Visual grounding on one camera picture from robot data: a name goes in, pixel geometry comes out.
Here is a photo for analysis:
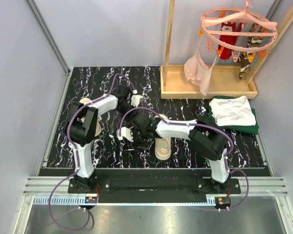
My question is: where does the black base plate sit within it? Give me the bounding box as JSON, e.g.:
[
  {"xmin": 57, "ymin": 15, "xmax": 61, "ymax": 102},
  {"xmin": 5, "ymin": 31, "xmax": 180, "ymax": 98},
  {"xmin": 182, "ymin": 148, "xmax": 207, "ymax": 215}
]
[{"xmin": 68, "ymin": 169, "xmax": 241, "ymax": 205}]

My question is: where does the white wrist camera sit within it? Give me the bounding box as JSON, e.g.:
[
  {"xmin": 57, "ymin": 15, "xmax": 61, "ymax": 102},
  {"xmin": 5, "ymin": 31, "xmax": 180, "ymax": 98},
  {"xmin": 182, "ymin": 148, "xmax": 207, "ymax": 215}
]
[
  {"xmin": 130, "ymin": 90, "xmax": 145, "ymax": 107},
  {"xmin": 117, "ymin": 127, "xmax": 133, "ymax": 142}
]

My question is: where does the wooden drying rack frame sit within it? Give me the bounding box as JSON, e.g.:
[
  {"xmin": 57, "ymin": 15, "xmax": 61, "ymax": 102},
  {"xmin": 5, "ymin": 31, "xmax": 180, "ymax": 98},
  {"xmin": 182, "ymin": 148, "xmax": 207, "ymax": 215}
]
[{"xmin": 160, "ymin": 0, "xmax": 293, "ymax": 99}]

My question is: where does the black marble pattern mat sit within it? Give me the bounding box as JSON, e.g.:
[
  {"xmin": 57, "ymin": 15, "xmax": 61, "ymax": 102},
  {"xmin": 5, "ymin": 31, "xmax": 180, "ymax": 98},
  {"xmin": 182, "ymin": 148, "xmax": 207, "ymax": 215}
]
[{"xmin": 39, "ymin": 66, "xmax": 271, "ymax": 176}]

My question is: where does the pink bra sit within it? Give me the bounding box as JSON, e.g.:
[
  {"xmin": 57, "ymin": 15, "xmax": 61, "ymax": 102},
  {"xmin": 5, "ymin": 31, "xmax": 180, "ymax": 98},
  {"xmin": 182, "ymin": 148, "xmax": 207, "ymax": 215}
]
[{"xmin": 184, "ymin": 37, "xmax": 219, "ymax": 96}]

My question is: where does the brown striped sock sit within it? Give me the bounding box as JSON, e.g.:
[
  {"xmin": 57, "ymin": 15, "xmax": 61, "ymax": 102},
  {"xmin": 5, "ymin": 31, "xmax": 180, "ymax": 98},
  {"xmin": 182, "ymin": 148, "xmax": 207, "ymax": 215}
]
[{"xmin": 237, "ymin": 23, "xmax": 264, "ymax": 80}]

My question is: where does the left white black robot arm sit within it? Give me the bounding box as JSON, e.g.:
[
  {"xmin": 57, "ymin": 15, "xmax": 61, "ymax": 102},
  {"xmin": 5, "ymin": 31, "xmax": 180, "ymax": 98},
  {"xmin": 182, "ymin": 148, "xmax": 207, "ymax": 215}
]
[{"xmin": 65, "ymin": 86, "xmax": 140, "ymax": 193}]

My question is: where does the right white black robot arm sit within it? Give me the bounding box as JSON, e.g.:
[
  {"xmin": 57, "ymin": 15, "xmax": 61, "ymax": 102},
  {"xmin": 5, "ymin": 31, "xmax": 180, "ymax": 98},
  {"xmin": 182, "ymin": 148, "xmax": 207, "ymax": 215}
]
[{"xmin": 126, "ymin": 111, "xmax": 230, "ymax": 193}]

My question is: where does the beige sneaker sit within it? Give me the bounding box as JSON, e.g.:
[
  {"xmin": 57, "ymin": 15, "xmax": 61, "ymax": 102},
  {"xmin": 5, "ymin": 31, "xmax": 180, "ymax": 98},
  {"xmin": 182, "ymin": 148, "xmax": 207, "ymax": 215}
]
[
  {"xmin": 79, "ymin": 97, "xmax": 102, "ymax": 137},
  {"xmin": 155, "ymin": 120, "xmax": 171, "ymax": 161}
]

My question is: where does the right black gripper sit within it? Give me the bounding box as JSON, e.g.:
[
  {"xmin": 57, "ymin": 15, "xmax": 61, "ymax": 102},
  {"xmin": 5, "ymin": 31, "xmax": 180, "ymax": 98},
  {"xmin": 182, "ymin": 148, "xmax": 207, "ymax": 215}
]
[{"xmin": 127, "ymin": 129, "xmax": 149, "ymax": 152}]

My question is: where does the purple cable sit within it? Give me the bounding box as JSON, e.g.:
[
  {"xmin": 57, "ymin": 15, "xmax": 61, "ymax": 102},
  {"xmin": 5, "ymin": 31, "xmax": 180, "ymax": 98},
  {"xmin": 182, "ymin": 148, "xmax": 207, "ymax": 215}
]
[
  {"xmin": 47, "ymin": 73, "xmax": 137, "ymax": 231},
  {"xmin": 119, "ymin": 106, "xmax": 250, "ymax": 212}
]

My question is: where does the white t-shirt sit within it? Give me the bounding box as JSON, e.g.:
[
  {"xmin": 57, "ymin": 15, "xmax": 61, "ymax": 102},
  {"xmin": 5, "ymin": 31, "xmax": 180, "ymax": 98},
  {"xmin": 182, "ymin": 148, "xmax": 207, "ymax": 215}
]
[{"xmin": 209, "ymin": 96, "xmax": 256, "ymax": 126}]

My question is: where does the green folded garment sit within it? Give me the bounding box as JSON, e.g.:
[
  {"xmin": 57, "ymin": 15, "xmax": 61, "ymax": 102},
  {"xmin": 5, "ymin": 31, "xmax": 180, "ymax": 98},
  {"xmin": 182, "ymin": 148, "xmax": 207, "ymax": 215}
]
[{"xmin": 208, "ymin": 107, "xmax": 259, "ymax": 135}]

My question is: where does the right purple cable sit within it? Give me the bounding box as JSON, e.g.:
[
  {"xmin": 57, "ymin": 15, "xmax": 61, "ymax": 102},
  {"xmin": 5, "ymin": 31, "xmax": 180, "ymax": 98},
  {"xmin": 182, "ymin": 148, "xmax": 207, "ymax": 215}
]
[{"xmin": 119, "ymin": 106, "xmax": 250, "ymax": 212}]

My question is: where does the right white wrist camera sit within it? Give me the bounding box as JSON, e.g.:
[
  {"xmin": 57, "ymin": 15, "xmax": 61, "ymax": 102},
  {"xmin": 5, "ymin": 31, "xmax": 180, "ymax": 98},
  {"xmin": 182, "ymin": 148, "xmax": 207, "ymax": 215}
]
[{"xmin": 117, "ymin": 127, "xmax": 133, "ymax": 142}]

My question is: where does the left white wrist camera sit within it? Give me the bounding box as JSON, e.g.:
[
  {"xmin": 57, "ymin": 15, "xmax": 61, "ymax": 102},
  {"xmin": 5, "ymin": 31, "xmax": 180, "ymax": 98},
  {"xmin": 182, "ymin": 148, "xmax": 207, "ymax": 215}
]
[{"xmin": 130, "ymin": 90, "xmax": 145, "ymax": 107}]

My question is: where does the pink round clip hanger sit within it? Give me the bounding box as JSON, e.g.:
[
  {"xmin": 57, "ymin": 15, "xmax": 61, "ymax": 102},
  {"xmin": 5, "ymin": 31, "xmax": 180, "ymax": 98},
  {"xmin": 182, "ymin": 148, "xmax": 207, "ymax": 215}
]
[{"xmin": 199, "ymin": 0, "xmax": 278, "ymax": 62}]

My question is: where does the red sock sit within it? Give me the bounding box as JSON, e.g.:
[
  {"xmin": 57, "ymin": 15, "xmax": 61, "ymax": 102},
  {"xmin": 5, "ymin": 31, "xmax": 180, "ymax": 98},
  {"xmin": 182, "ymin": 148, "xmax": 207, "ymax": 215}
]
[{"xmin": 220, "ymin": 21, "xmax": 244, "ymax": 60}]

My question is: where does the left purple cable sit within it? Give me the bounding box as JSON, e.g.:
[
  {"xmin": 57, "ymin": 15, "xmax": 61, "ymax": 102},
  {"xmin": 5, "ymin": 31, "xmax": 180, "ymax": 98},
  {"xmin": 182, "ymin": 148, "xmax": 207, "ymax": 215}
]
[{"xmin": 47, "ymin": 73, "xmax": 137, "ymax": 231}]

